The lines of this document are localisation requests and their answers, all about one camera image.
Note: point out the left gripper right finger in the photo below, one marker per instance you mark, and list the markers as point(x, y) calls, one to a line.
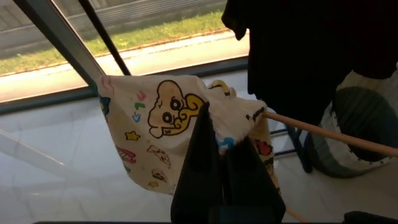
point(248, 183)

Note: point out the black clothes rack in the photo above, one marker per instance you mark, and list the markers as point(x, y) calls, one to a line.
point(105, 37)

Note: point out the black garment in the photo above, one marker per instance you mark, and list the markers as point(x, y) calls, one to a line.
point(295, 56)

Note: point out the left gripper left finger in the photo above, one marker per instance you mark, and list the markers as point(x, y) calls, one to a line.
point(199, 174)

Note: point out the cream printed garment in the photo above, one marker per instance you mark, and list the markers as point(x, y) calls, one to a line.
point(140, 133)

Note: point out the pink clothes hanger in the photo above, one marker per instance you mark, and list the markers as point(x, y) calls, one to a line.
point(326, 133)

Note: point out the white laundry basket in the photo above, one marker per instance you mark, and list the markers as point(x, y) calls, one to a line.
point(357, 124)

